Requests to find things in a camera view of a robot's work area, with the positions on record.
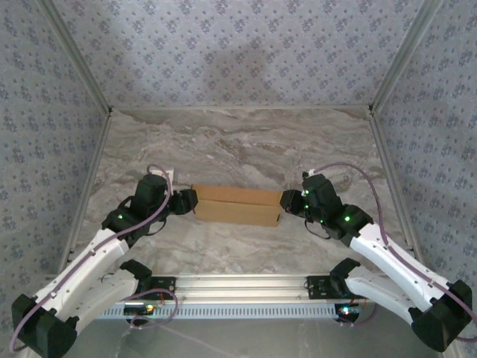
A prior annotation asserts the grey slotted cable duct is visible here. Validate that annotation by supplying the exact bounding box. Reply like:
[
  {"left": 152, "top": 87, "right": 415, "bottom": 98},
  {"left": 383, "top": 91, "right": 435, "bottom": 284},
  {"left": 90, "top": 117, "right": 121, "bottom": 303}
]
[{"left": 100, "top": 302, "right": 342, "bottom": 321}]

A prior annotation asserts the circuit board with green light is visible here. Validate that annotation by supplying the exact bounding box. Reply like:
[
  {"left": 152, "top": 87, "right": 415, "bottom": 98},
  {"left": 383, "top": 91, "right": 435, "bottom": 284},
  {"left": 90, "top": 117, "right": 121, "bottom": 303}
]
[
  {"left": 123, "top": 304, "right": 156, "bottom": 316},
  {"left": 334, "top": 304, "right": 361, "bottom": 324}
]

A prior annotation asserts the brown cardboard paper box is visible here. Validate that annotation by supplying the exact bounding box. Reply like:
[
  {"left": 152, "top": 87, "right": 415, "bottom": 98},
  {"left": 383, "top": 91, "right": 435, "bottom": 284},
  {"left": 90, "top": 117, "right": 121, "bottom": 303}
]
[{"left": 191, "top": 183, "right": 285, "bottom": 227}]

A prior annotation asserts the thin aluminium table edge rail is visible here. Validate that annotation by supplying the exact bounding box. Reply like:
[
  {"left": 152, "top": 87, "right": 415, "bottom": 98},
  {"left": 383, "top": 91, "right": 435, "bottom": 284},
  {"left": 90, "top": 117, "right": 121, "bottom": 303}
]
[{"left": 110, "top": 105, "right": 372, "bottom": 112}]

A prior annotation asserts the aluminium frame post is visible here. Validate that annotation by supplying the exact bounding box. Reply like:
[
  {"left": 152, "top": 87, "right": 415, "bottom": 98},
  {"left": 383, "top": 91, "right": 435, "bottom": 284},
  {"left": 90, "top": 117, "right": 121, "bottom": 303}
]
[
  {"left": 39, "top": 0, "right": 113, "bottom": 113},
  {"left": 367, "top": 0, "right": 447, "bottom": 115}
]

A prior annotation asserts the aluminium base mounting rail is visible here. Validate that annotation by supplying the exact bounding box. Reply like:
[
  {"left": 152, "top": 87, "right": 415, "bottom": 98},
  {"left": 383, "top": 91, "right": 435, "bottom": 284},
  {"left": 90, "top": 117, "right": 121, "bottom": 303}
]
[{"left": 44, "top": 273, "right": 447, "bottom": 304}]

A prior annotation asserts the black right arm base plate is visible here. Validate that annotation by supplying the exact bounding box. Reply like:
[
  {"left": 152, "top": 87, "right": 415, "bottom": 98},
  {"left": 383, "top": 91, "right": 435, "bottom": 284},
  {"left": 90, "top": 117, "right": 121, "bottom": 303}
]
[{"left": 306, "top": 274, "right": 376, "bottom": 301}]

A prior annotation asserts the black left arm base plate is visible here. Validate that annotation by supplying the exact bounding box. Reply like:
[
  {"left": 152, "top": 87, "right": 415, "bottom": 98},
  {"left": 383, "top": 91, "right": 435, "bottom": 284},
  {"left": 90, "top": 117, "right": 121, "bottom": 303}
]
[{"left": 133, "top": 274, "right": 177, "bottom": 301}]

